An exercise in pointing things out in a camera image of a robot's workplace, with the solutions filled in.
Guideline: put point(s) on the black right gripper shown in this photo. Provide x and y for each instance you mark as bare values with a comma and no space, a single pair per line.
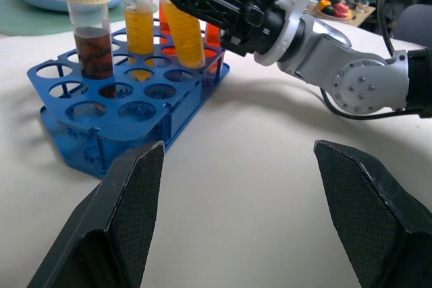
256,18

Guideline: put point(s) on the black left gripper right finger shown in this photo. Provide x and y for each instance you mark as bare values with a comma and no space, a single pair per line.
371,220

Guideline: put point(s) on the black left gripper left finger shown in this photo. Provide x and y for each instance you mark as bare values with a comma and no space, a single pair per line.
101,220

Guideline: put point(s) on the yellow liquid test tube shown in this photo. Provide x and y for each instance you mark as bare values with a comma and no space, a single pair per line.
189,42

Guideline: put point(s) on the orange-red liquid test tube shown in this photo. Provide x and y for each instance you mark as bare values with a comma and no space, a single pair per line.
164,18

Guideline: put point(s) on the blue test tube rack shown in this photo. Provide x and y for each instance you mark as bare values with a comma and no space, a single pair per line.
162,106

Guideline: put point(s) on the red tube with green cap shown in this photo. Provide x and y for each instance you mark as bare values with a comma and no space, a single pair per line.
213,35

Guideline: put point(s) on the yellow tube with green cap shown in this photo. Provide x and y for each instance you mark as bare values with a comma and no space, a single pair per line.
139,31

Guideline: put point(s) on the background bowl of toy food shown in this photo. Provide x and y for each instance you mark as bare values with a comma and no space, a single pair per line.
332,9

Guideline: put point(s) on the brown tube with cream cap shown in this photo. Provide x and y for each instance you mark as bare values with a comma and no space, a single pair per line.
92,48

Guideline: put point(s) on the green table mat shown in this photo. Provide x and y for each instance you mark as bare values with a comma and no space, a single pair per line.
37,21

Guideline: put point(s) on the dark office chair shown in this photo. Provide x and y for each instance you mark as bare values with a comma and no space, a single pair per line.
415,25

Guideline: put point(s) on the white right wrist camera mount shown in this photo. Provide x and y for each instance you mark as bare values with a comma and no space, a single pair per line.
297,1

